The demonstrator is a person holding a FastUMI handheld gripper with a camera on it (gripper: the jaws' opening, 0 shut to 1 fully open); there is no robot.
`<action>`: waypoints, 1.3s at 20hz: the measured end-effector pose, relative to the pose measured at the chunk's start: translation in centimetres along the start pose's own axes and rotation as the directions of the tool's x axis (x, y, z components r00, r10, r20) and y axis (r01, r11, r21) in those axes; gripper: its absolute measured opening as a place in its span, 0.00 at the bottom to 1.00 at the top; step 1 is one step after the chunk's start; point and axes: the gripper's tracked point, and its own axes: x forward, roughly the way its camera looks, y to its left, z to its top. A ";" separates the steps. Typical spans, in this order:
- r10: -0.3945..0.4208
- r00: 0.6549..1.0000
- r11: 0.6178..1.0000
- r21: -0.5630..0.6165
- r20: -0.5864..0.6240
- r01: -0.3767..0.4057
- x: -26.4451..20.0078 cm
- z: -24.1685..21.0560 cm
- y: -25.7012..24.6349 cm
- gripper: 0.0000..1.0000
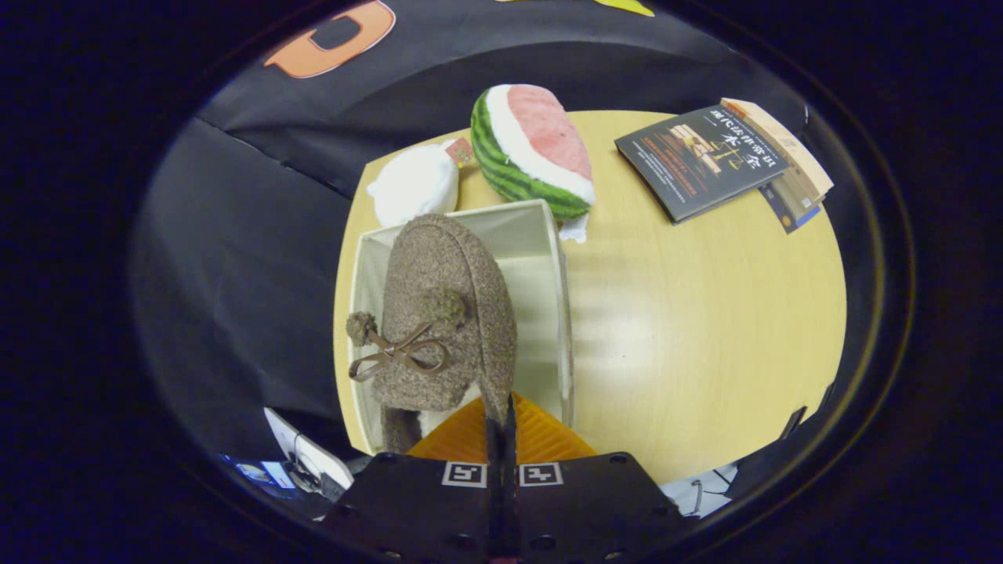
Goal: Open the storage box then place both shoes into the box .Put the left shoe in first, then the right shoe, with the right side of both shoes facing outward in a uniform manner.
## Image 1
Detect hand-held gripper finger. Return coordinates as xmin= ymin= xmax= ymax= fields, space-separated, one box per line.
xmin=502 ymin=392 xmax=684 ymax=563
xmin=320 ymin=396 xmax=503 ymax=563

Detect beige fabric storage box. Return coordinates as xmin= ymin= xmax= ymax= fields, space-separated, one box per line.
xmin=347 ymin=199 xmax=575 ymax=455

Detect brown fuzzy shoe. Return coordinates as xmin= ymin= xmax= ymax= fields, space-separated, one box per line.
xmin=347 ymin=214 xmax=518 ymax=455

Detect white papers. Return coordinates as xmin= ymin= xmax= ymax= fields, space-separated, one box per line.
xmin=661 ymin=462 xmax=741 ymax=519

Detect white rounded device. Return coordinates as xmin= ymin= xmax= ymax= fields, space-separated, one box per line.
xmin=264 ymin=407 xmax=355 ymax=494

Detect white plush toy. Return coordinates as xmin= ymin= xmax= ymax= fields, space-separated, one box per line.
xmin=367 ymin=139 xmax=476 ymax=228

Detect black backdrop cloth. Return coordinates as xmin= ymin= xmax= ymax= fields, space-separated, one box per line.
xmin=133 ymin=0 xmax=812 ymax=471

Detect watermelon slice plush toy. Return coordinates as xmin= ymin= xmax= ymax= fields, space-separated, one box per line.
xmin=470 ymin=84 xmax=596 ymax=244

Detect black cover book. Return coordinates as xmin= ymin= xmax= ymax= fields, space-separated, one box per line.
xmin=615 ymin=106 xmax=791 ymax=226

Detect blue cover book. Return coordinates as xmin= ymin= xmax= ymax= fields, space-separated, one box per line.
xmin=759 ymin=184 xmax=820 ymax=234

